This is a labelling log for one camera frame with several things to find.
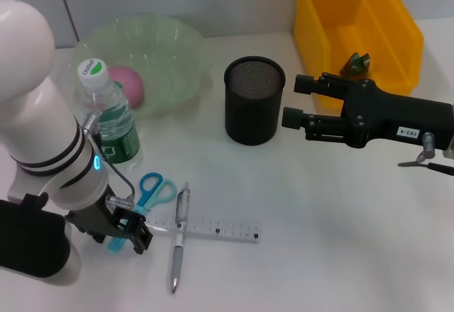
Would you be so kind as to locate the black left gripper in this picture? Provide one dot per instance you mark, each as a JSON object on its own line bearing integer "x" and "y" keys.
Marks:
{"x": 94, "y": 221}

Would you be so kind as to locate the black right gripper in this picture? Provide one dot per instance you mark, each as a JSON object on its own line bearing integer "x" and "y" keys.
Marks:
{"x": 401, "y": 120}

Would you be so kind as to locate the blue sheathed scissors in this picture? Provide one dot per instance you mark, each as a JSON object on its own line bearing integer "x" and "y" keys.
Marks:
{"x": 154, "y": 191}

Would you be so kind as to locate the green plastic wrapper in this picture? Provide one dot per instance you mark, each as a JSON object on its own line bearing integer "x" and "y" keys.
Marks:
{"x": 356, "y": 64}

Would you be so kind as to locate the clear green-labelled water bottle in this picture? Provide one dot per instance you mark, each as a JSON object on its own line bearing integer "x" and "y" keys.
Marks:
{"x": 113, "y": 127}

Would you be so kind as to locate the pink toy peach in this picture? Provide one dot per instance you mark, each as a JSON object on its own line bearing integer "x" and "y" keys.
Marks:
{"x": 133, "y": 85}

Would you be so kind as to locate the black mesh pen holder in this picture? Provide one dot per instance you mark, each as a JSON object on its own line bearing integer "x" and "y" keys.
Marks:
{"x": 253, "y": 113}

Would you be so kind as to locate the silver ballpoint pen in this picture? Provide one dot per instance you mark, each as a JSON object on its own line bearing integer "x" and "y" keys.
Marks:
{"x": 177, "y": 255}

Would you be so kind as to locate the transparent plastic ruler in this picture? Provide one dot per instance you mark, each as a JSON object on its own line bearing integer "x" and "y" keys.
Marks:
{"x": 220, "y": 230}

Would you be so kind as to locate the translucent green plastic fruit bowl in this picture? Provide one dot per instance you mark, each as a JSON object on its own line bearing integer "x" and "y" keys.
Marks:
{"x": 166, "y": 53}

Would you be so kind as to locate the yellow plastic storage bin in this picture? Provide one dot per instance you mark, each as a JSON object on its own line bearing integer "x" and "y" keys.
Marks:
{"x": 354, "y": 25}

